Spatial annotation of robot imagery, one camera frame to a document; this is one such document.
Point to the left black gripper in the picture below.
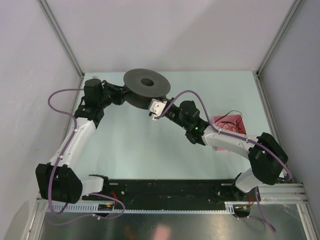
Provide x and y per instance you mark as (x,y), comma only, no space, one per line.
(120,91)

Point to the black cable spool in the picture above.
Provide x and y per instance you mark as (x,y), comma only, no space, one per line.
(145,85)

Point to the right aluminium frame post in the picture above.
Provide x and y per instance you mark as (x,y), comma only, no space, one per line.
(284,27)

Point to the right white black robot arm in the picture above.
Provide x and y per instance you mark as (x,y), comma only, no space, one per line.
(266,157)

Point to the left aluminium frame post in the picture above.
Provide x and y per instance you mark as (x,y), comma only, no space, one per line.
(53,22)

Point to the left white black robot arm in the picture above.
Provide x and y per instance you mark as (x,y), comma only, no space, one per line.
(57,180)

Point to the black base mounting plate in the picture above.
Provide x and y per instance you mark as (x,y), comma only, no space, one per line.
(179,194)

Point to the grey slotted cable duct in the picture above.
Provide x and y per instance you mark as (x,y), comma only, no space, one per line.
(95,207)

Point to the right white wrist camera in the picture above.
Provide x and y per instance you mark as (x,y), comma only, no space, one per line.
(156,108)

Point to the aluminium frame post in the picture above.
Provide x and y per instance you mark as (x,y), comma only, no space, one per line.
(53,22)
(284,27)

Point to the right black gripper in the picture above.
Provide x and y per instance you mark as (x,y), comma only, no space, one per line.
(169,101)

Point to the pink plastic box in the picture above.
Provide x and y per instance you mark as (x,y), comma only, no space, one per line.
(231,121)

